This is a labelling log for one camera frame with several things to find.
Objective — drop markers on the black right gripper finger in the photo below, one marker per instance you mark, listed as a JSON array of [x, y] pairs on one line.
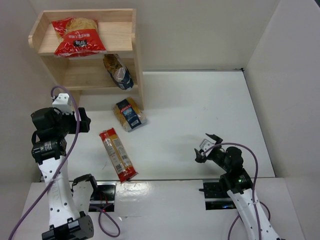
[[200, 156], [215, 138]]

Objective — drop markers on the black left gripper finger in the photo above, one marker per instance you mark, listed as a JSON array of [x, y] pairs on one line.
[[82, 113], [84, 126]]

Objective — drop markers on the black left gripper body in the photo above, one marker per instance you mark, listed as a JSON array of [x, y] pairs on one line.
[[81, 120]]

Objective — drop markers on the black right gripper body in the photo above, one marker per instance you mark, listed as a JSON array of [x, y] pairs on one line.
[[217, 154]]

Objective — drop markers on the red spaghetti packet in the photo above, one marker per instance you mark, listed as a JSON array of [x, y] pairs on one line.
[[118, 155]]

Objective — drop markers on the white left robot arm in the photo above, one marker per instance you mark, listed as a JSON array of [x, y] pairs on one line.
[[68, 215]]

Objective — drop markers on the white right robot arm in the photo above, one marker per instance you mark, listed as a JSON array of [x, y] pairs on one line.
[[238, 185]]

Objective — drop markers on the blue fusilli pasta bag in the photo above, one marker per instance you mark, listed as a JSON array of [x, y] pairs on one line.
[[118, 72]]

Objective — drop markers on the red pasta bag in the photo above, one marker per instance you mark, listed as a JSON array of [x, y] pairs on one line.
[[78, 37]]

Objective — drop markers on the wooden shelf unit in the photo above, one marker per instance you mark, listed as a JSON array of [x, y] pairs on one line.
[[118, 32]]

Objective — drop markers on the blue Agnesi penne bag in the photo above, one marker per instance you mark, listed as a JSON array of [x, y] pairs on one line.
[[129, 114]]

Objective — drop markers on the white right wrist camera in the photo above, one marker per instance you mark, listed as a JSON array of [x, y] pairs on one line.
[[206, 147]]

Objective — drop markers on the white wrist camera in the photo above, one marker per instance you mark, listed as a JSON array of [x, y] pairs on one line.
[[63, 103], [206, 147]]

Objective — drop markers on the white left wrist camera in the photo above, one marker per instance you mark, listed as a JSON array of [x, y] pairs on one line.
[[63, 103]]

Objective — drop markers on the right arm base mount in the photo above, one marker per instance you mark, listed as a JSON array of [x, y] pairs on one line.
[[214, 197]]

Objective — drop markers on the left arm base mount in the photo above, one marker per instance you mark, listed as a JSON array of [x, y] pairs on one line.
[[103, 197]]

